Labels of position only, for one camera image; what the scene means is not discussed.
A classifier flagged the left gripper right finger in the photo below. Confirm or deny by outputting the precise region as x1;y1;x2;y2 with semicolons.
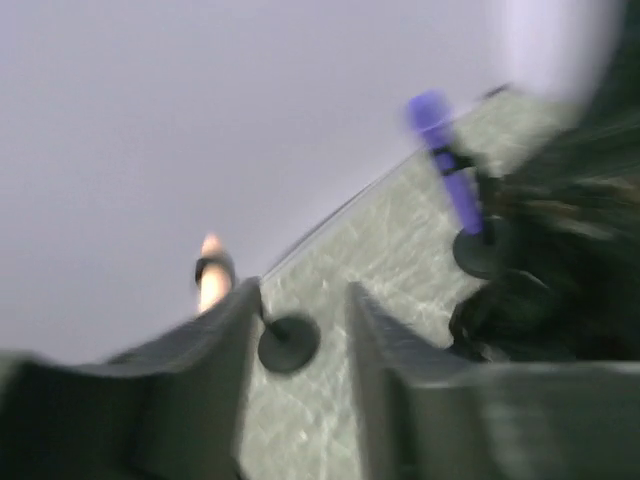
346;283;639;480

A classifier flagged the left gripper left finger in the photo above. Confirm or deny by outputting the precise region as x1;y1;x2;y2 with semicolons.
1;278;261;479

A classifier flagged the black trash bag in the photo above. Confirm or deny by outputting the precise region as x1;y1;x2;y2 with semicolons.
449;1;639;362

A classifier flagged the beige microphone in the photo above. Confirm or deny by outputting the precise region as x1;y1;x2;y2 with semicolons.
195;234;236;314

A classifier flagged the purple microphone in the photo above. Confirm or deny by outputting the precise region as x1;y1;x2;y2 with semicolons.
408;90;482;235

